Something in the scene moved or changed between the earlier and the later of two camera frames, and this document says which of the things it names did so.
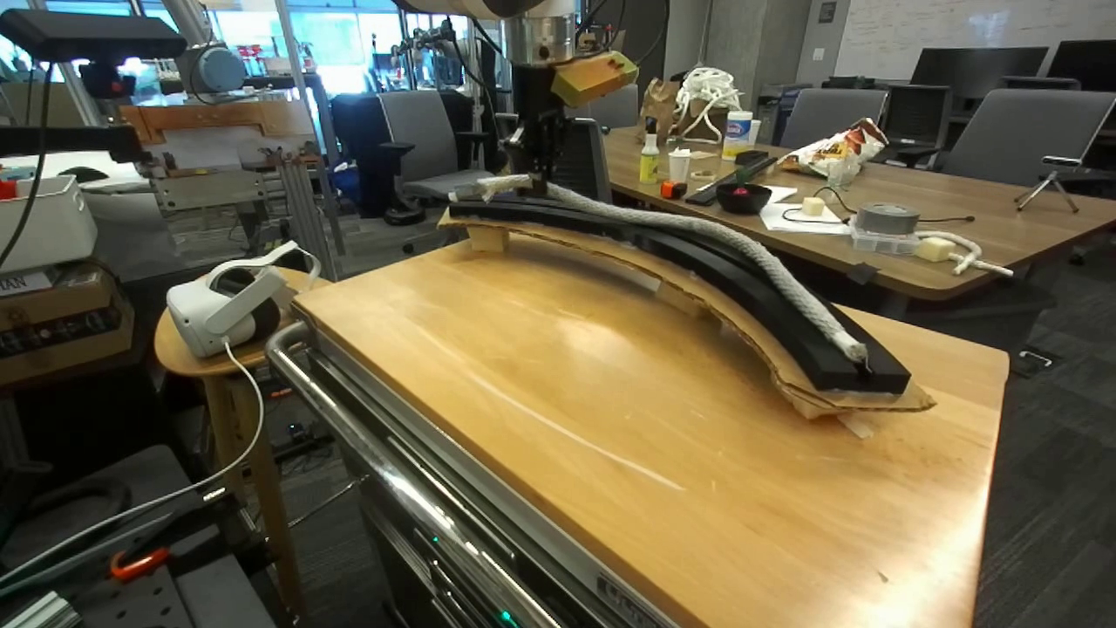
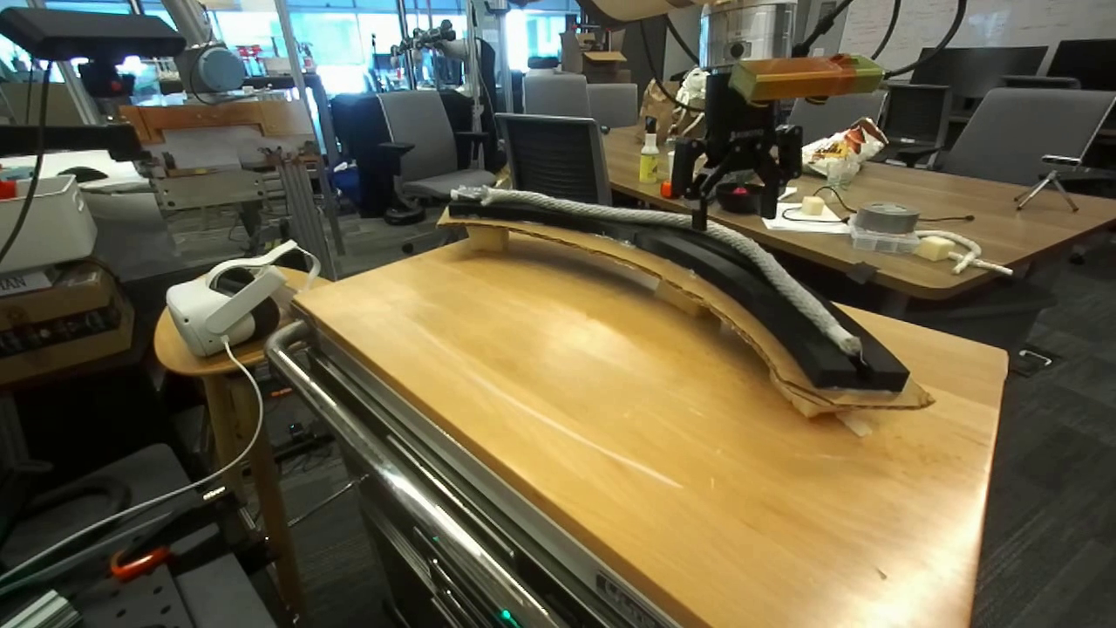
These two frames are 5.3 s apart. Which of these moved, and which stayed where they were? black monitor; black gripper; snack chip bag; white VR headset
Moved: black gripper
Stayed: snack chip bag; black monitor; white VR headset
